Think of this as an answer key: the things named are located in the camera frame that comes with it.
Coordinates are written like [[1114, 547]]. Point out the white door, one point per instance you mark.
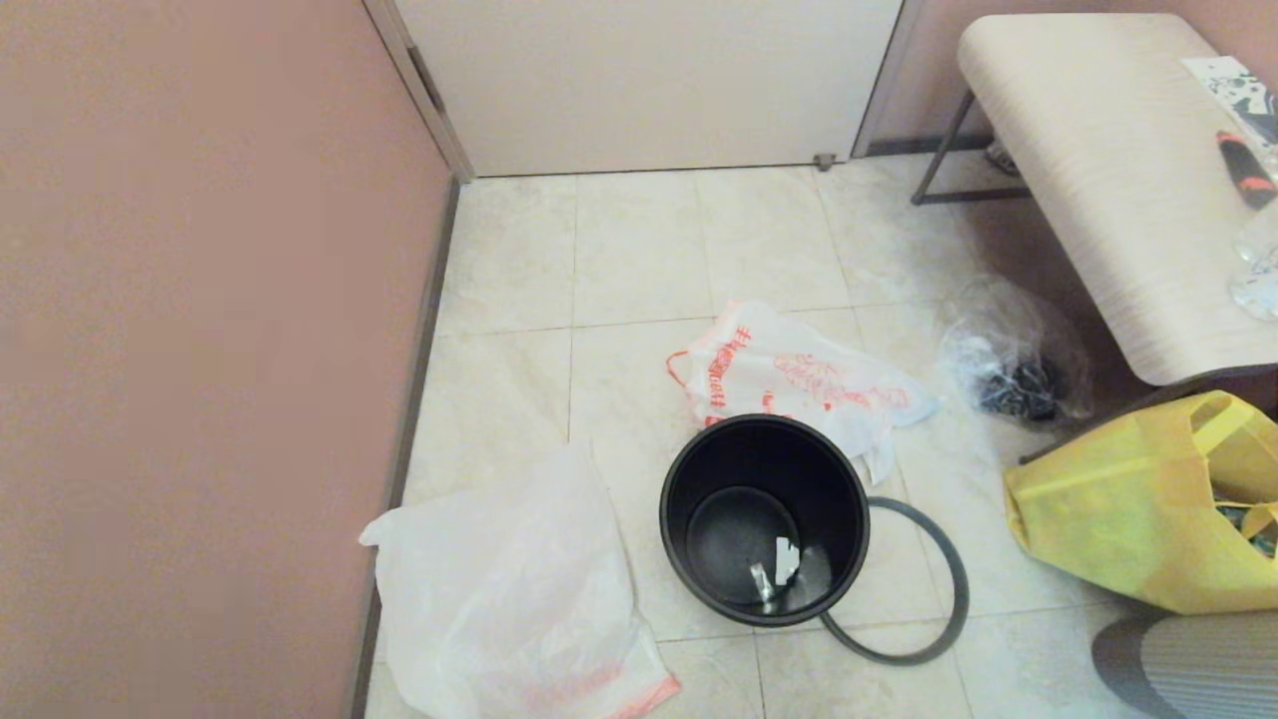
[[649, 80]]

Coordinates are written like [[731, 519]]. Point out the clear bag with dark items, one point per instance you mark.
[[1008, 350]]

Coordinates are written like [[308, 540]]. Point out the dark baseboard behind table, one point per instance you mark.
[[929, 145]]

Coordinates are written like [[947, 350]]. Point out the grey door frame post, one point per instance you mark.
[[884, 90], [419, 80]]

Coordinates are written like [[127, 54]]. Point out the white paper scrap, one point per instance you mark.
[[787, 559]]

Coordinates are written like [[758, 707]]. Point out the white red-printed floor bag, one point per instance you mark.
[[789, 369]]

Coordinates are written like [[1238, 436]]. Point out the black round trash bin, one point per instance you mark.
[[759, 469]]

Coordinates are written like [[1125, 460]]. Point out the clear crumpled plastic item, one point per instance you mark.
[[1260, 270]]

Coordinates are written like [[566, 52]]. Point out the dark wall baseboard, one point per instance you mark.
[[411, 399]]

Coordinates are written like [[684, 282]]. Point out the black and orange tool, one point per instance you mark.
[[1243, 170]]

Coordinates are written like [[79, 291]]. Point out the small shoe-like object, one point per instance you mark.
[[1001, 157]]

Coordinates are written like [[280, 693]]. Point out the yellow shopping bag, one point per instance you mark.
[[1108, 519]]

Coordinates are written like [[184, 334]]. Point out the black and white printed paper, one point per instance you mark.
[[1233, 85]]

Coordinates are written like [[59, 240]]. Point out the grey ribbed round object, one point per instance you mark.
[[1198, 669]]

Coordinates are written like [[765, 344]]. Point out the black metal table leg frame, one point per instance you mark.
[[944, 150]]

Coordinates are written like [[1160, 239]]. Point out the light wood-grain table top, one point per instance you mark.
[[1098, 150]]

